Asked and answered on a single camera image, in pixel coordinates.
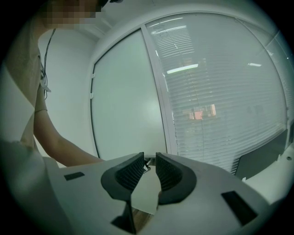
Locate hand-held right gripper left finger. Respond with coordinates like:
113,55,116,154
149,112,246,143
42,151,145,235

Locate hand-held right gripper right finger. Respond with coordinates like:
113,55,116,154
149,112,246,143
137,151,280,235

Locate frosted glass door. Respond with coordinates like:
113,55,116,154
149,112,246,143
90,28,170,161

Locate person's left forearm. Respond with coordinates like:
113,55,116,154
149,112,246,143
34,109,105,168

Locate grey desk divider panel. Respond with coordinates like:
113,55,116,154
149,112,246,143
232,128,288,182

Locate white office table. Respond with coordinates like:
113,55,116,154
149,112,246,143
241,142,294,205

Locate glass partition with white blinds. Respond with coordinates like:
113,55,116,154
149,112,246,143
144,12,289,173

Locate person's beige shirt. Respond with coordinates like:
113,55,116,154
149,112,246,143
3,22,49,157

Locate person's head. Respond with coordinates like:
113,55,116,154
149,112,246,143
43,0,103,30

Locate thin black headset cable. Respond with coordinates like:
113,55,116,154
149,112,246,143
40,28,57,100

